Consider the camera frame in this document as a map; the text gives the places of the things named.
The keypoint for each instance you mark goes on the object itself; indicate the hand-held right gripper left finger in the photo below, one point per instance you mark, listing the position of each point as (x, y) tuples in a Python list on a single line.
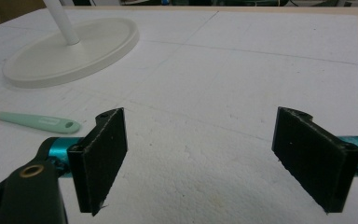
[(101, 161)]

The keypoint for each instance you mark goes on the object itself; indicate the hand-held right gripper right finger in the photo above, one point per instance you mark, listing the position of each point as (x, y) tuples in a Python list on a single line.
[(313, 158)]

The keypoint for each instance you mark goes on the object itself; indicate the white round lamp stand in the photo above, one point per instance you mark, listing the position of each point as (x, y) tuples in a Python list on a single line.
[(71, 53)]

